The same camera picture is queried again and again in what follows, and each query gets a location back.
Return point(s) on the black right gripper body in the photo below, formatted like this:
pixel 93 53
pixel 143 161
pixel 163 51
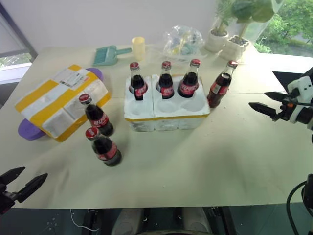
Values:
pixel 284 111

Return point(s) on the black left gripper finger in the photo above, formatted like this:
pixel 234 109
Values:
pixel 31 188
pixel 13 175

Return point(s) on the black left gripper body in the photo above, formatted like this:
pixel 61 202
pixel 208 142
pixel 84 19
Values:
pixel 6 199

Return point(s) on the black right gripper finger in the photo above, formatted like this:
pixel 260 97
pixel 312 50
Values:
pixel 278 95
pixel 265 110

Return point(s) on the glass cola bottle red cap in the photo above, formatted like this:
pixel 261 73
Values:
pixel 166 85
pixel 188 85
pixel 106 150
pixel 218 90
pixel 138 84
pixel 100 120

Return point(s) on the yellow and white parcel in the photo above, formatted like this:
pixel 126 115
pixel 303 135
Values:
pixel 61 100

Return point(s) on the white foam bottle tray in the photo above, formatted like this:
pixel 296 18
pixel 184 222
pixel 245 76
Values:
pixel 168 112

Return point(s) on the black flat mat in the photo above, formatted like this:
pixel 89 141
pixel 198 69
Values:
pixel 281 77

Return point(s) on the purple plastic tray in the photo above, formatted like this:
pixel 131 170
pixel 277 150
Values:
pixel 28 129

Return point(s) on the broad-leaved plant in white pot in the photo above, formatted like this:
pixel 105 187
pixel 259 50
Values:
pixel 234 49

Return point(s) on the small-leaved plant in white pot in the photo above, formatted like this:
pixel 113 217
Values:
pixel 217 39

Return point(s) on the clear plastic bag with items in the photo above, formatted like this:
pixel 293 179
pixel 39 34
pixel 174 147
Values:
pixel 183 40

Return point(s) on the cream plastic cup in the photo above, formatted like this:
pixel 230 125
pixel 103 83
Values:
pixel 138 49

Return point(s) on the teal plastic dustpan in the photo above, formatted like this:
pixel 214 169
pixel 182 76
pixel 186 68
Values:
pixel 106 56

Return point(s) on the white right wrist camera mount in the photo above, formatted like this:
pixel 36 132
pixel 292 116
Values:
pixel 299 84

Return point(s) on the dark window frame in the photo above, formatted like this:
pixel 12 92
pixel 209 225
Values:
pixel 17 29

